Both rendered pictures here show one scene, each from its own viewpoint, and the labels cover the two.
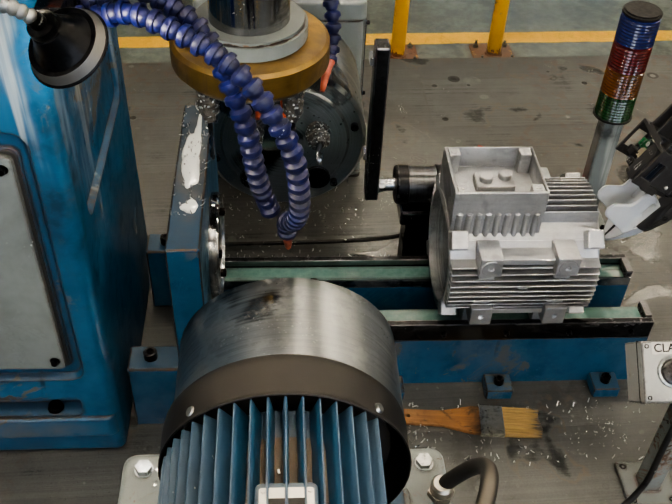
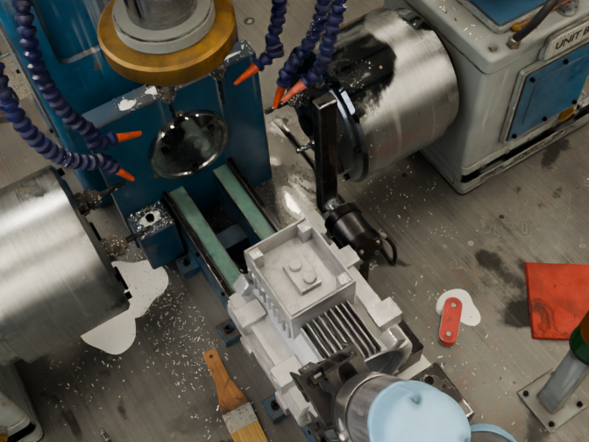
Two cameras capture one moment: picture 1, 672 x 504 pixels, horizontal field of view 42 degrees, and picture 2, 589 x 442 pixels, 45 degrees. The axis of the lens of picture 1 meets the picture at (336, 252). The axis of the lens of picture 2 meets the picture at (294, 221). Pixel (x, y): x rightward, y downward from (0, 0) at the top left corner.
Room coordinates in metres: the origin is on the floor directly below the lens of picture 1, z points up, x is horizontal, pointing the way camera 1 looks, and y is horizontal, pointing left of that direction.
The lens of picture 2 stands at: (0.74, -0.62, 1.97)
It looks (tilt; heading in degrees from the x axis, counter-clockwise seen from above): 57 degrees down; 68
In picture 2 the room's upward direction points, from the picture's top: 5 degrees counter-clockwise
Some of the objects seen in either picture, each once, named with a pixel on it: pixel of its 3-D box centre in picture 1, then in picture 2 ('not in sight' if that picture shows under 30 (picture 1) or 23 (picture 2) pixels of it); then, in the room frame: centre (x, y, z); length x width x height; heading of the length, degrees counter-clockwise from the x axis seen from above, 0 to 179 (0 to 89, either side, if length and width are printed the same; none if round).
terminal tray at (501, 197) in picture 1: (491, 190); (300, 278); (0.91, -0.20, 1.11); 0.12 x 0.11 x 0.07; 95
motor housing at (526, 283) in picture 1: (509, 243); (317, 330); (0.91, -0.24, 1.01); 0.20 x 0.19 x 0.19; 95
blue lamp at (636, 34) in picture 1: (637, 27); not in sight; (1.23, -0.44, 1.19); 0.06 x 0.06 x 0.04
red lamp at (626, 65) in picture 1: (630, 53); not in sight; (1.23, -0.44, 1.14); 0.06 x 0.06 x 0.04
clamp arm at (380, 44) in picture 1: (377, 124); (326, 159); (1.03, -0.05, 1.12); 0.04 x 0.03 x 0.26; 95
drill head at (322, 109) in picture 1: (284, 97); (381, 88); (1.22, 0.10, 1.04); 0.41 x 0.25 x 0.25; 5
